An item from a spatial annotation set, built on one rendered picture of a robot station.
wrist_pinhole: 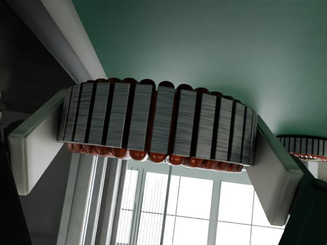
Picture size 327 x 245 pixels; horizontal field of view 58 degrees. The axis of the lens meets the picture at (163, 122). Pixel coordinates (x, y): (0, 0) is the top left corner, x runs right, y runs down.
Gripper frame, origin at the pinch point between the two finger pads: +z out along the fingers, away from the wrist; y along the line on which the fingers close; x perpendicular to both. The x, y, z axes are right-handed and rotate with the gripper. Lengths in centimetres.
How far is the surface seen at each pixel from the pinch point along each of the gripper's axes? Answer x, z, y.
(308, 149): -12.9, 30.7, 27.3
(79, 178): -15.6, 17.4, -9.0
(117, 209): -45, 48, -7
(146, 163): -330, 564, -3
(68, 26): 4.8, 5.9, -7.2
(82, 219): -19.5, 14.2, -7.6
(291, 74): 3.3, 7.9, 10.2
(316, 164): -37, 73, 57
